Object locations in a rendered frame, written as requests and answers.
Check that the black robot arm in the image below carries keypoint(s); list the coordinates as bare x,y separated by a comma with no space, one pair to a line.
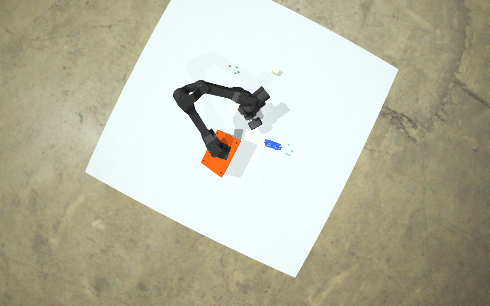
248,101

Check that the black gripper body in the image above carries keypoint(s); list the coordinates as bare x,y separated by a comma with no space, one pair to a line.
255,122

